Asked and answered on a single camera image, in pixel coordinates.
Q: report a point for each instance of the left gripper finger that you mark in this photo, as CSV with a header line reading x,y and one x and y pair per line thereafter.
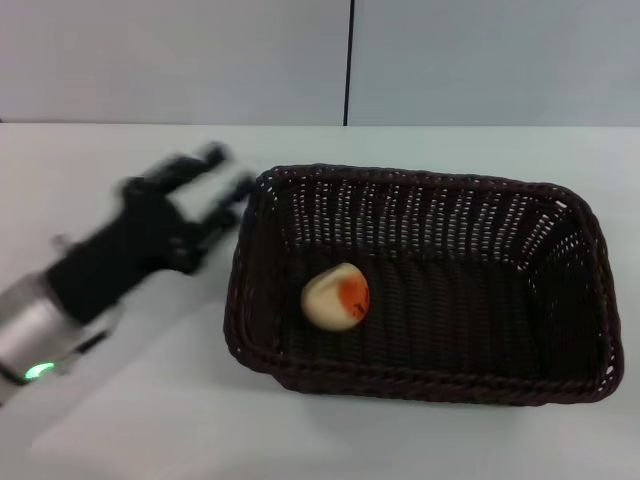
x,y
220,200
195,162

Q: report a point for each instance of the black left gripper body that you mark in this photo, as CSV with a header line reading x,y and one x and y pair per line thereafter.
x,y
130,240

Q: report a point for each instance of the cream and orange peach toy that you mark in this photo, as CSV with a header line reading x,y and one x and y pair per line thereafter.
x,y
332,300

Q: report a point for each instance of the dark brown woven basket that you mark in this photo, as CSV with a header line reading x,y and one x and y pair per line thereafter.
x,y
450,310

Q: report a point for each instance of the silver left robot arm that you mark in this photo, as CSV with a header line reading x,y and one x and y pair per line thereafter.
x,y
30,325

